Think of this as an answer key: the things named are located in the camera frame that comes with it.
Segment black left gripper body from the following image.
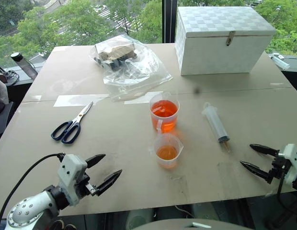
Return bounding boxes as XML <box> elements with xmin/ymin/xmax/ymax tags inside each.
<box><xmin>74</xmin><ymin>172</ymin><xmax>99</xmax><ymax>197</ymax></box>

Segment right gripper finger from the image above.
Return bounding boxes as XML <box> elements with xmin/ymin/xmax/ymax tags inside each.
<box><xmin>249</xmin><ymin>144</ymin><xmax>280</xmax><ymax>157</ymax></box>
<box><xmin>240</xmin><ymin>161</ymin><xmax>272</xmax><ymax>184</ymax></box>

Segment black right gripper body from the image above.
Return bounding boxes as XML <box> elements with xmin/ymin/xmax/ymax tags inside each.
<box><xmin>268</xmin><ymin>150</ymin><xmax>293</xmax><ymax>184</ymax></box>

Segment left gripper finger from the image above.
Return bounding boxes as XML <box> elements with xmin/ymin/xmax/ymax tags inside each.
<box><xmin>94</xmin><ymin>169</ymin><xmax>123</xmax><ymax>197</ymax></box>
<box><xmin>85</xmin><ymin>154</ymin><xmax>106</xmax><ymax>169</ymax></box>

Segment clear plastic syringe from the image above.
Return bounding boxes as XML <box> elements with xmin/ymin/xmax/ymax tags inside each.
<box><xmin>202</xmin><ymin>102</ymin><xmax>231</xmax><ymax>153</ymax></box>

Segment small clear cup orange liquid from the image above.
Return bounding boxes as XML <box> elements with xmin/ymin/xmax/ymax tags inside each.
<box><xmin>148</xmin><ymin>133</ymin><xmax>184</xmax><ymax>170</ymax></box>

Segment large clear cup orange liquid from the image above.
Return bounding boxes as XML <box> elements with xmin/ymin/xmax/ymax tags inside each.
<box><xmin>149</xmin><ymin>92</ymin><xmax>180</xmax><ymax>134</ymax></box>

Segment packaged syringe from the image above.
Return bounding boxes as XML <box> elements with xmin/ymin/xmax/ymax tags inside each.
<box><xmin>268</xmin><ymin>53</ymin><xmax>291</xmax><ymax>71</ymax></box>

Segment dark rounded shoes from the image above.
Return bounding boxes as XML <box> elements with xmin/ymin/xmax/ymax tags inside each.
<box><xmin>50</xmin><ymin>218</ymin><xmax>78</xmax><ymax>230</ymax></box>

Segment long clear tape strip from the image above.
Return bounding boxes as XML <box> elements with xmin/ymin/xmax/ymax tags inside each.
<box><xmin>53</xmin><ymin>93</ymin><xmax>110</xmax><ymax>108</ymax></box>

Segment grey rounded base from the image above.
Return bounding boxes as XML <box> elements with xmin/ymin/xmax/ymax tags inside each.
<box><xmin>131</xmin><ymin>218</ymin><xmax>255</xmax><ymax>230</ymax></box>

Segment clear plastic bag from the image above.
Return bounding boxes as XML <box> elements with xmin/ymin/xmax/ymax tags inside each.
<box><xmin>89</xmin><ymin>34</ymin><xmax>173</xmax><ymax>103</ymax></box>

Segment black parts in bag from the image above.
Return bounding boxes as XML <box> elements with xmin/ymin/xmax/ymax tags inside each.
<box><xmin>97</xmin><ymin>53</ymin><xmax>137</xmax><ymax>73</ymax></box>

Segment black chair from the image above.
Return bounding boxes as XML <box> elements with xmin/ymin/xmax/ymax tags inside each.
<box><xmin>0</xmin><ymin>101</ymin><xmax>14</xmax><ymax>147</ymax></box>

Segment white checkered lidded box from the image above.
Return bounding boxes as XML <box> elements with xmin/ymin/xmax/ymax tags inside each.
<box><xmin>174</xmin><ymin>6</ymin><xmax>276</xmax><ymax>77</ymax></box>

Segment black side desk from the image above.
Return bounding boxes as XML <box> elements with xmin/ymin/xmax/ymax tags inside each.
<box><xmin>4</xmin><ymin>64</ymin><xmax>45</xmax><ymax>113</ymax></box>

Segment tan cardboard block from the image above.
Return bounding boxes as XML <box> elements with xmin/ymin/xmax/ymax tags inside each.
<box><xmin>99</xmin><ymin>42</ymin><xmax>136</xmax><ymax>62</ymax></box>

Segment metal box latch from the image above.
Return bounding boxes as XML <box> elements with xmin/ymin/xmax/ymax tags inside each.
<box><xmin>226</xmin><ymin>31</ymin><xmax>236</xmax><ymax>46</ymax></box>

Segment dark bottle with black cap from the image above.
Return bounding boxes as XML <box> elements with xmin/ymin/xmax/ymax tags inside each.
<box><xmin>11</xmin><ymin>52</ymin><xmax>38</xmax><ymax>80</ymax></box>

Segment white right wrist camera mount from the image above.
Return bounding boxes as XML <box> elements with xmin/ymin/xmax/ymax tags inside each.
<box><xmin>281</xmin><ymin>143</ymin><xmax>297</xmax><ymax>185</ymax></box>

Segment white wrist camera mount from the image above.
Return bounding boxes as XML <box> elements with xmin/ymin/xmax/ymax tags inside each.
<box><xmin>281</xmin><ymin>143</ymin><xmax>297</xmax><ymax>185</ymax></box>
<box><xmin>57</xmin><ymin>154</ymin><xmax>88</xmax><ymax>207</ymax></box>

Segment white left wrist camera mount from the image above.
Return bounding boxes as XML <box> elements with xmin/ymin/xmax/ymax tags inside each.
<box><xmin>57</xmin><ymin>154</ymin><xmax>88</xmax><ymax>207</ymax></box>

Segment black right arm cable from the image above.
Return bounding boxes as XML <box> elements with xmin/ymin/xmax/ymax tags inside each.
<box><xmin>276</xmin><ymin>172</ymin><xmax>297</xmax><ymax>218</ymax></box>

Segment blue handled scissors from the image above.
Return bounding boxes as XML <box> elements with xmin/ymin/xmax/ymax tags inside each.
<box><xmin>51</xmin><ymin>100</ymin><xmax>94</xmax><ymax>145</ymax></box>

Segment black cable bundle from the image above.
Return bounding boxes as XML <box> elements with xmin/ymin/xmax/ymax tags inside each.
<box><xmin>3</xmin><ymin>69</ymin><xmax>20</xmax><ymax>86</ymax></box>

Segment black window frame post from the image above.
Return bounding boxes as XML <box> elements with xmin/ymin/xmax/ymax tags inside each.
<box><xmin>161</xmin><ymin>0</ymin><xmax>179</xmax><ymax>44</ymax></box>

